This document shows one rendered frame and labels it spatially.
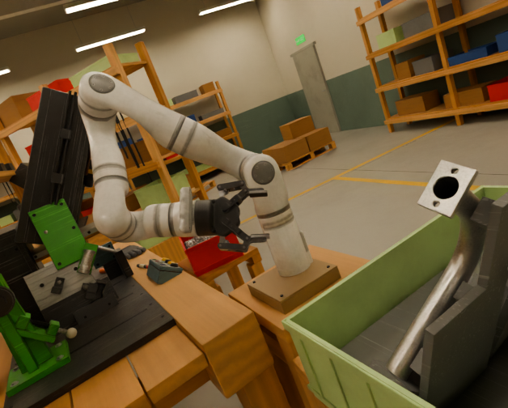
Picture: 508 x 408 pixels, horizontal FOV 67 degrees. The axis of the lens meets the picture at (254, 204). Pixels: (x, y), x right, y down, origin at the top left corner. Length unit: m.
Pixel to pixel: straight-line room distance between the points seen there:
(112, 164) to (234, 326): 0.44
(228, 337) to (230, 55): 10.49
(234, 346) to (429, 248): 0.49
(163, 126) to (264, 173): 0.27
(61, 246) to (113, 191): 0.60
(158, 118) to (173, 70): 9.77
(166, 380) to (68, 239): 0.68
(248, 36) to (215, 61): 1.20
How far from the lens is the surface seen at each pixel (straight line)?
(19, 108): 5.30
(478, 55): 6.12
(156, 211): 0.80
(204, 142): 0.96
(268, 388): 1.03
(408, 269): 0.90
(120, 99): 0.95
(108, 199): 0.83
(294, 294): 0.96
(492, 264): 0.52
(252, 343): 0.95
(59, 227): 1.43
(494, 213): 0.48
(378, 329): 0.83
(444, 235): 0.98
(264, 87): 11.35
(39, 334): 1.18
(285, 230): 1.00
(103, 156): 0.89
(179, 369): 0.91
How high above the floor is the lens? 1.33
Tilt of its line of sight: 13 degrees down
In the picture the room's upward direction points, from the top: 21 degrees counter-clockwise
